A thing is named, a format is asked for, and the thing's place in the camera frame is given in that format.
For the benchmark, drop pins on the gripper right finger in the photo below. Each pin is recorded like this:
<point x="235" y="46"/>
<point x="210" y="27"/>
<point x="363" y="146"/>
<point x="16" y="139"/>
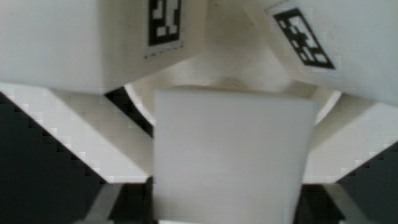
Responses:
<point x="326" y="206"/>

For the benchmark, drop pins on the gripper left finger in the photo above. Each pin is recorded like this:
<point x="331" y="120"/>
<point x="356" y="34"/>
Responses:
<point x="123" y="204"/>

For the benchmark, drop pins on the white stool leg with tag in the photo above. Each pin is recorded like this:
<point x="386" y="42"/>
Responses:
<point x="333" y="38"/>

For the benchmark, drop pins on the white U-shaped fence wall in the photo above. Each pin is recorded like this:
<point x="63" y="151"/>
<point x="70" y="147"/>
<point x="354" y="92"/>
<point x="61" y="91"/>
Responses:
<point x="103" y="138"/>

